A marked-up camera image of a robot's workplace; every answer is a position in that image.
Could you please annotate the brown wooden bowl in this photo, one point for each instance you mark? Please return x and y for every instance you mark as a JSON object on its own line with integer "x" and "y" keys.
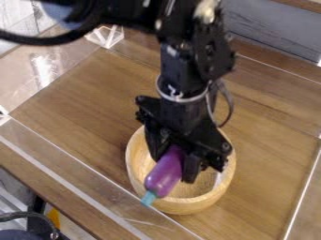
{"x": 188, "y": 198}

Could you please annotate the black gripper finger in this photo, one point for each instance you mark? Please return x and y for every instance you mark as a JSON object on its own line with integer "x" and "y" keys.
{"x": 157, "y": 138}
{"x": 193, "y": 165}

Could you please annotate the clear acrylic corner bracket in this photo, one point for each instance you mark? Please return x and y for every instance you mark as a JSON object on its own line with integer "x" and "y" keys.
{"x": 105, "y": 36}

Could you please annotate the clear acrylic tray walls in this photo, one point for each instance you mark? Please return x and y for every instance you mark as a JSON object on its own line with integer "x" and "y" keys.
{"x": 84, "y": 113}

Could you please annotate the black clamp with screw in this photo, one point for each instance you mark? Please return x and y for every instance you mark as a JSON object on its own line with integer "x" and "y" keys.
{"x": 41, "y": 226}

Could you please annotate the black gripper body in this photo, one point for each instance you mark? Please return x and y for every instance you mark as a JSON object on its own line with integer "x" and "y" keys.
{"x": 193, "y": 131}

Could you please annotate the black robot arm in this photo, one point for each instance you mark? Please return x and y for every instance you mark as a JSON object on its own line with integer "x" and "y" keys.
{"x": 196, "y": 58}

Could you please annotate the purple toy eggplant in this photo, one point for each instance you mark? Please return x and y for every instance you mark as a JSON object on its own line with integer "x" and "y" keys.
{"x": 163, "y": 176}

